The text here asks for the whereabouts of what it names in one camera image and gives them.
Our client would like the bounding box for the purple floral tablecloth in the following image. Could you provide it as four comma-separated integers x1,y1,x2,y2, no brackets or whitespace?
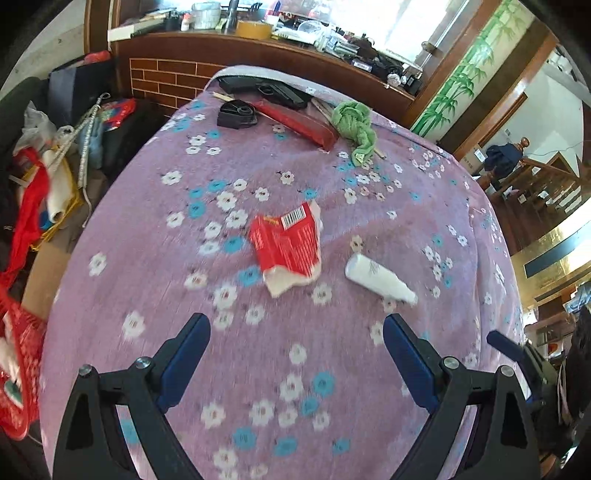
39,82,524,479

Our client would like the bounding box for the wooden stair railing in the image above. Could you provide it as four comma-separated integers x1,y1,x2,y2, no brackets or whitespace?
489,151,590,237

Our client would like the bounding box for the red cloth strap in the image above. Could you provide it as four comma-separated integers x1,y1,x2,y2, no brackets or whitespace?
0,147,52,287

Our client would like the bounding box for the red flat case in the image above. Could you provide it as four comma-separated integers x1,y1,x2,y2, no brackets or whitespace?
246,99,339,151

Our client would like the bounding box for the white small bottle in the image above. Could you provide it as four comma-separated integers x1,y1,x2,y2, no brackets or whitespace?
345,253,418,305

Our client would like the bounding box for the red plastic mesh basket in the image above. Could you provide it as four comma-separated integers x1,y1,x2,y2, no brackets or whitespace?
1,287,47,441

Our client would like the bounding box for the red white cigarette pack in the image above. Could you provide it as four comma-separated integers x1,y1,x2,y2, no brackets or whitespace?
249,200,322,298

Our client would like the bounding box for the green cloth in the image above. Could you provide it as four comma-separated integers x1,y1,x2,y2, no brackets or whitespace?
331,101,378,166

